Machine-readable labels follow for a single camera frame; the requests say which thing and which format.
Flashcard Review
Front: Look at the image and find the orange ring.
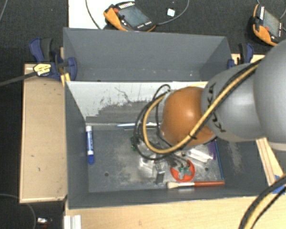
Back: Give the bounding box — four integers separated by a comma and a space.
170, 159, 196, 183

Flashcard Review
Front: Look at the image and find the pale wood board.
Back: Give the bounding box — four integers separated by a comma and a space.
19, 63, 69, 204

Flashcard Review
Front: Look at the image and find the blue and white marker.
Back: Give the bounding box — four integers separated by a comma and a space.
85, 125, 95, 166

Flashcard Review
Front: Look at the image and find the orange-handled paint brush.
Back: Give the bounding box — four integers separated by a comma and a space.
166, 180, 225, 190

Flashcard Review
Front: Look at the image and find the grey metal bin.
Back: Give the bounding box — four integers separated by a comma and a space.
62, 27, 270, 210

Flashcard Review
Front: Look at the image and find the purple flat block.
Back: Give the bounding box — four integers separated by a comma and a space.
207, 139, 218, 160

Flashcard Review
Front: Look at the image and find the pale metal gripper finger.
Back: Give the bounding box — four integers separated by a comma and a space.
139, 157, 155, 166
140, 166, 155, 175

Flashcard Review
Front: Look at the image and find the thin blue rod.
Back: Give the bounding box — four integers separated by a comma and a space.
214, 140, 225, 181

